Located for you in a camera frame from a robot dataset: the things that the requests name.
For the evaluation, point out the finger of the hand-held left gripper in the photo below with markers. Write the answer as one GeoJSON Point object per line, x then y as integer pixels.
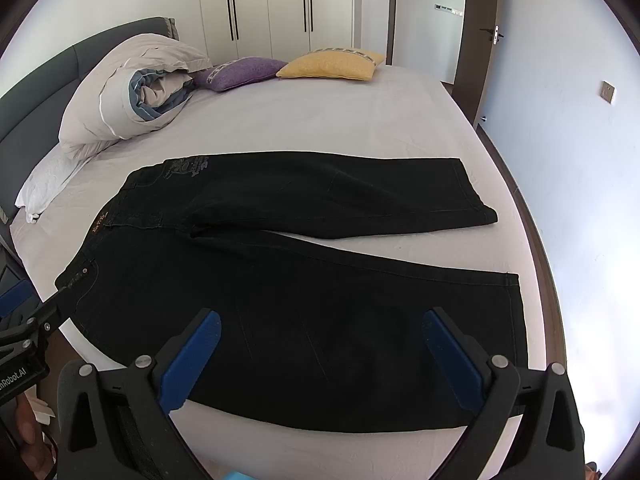
{"type": "Point", "coordinates": [12, 297]}
{"type": "Point", "coordinates": [47, 316]}

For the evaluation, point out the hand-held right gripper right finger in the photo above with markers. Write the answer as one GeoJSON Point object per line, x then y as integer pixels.
{"type": "Point", "coordinates": [452, 360]}

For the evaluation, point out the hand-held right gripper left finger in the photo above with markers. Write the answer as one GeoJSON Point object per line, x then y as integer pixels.
{"type": "Point", "coordinates": [192, 360]}

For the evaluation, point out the black denim pants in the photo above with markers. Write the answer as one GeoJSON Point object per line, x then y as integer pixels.
{"type": "Point", "coordinates": [300, 310]}

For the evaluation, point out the person's left hand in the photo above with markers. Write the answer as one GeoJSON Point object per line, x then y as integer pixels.
{"type": "Point", "coordinates": [27, 435]}

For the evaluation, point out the white pillow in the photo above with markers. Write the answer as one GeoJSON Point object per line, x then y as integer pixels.
{"type": "Point", "coordinates": [50, 180]}

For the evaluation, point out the grey upholstered headboard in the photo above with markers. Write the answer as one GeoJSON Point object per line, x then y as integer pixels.
{"type": "Point", "coordinates": [45, 75]}

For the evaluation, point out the rolled beige duvet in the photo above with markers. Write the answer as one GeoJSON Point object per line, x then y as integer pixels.
{"type": "Point", "coordinates": [115, 90]}

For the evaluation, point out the bed with white sheet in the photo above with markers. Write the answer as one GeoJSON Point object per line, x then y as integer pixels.
{"type": "Point", "coordinates": [325, 120]}

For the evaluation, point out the purple cushion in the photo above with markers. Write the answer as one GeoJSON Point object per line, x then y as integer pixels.
{"type": "Point", "coordinates": [240, 72]}

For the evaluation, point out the yellow cushion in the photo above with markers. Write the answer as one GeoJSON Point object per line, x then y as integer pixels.
{"type": "Point", "coordinates": [330, 66]}

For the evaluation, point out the dark brown door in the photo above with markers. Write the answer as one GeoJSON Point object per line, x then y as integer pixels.
{"type": "Point", "coordinates": [475, 20]}

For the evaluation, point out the white wardrobe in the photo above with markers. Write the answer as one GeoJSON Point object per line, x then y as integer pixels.
{"type": "Point", "coordinates": [280, 5]}

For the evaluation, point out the bronze wall switch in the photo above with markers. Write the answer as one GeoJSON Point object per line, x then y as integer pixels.
{"type": "Point", "coordinates": [607, 92]}

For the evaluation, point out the white hallway switch panel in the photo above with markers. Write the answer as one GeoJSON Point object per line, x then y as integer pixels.
{"type": "Point", "coordinates": [448, 8]}

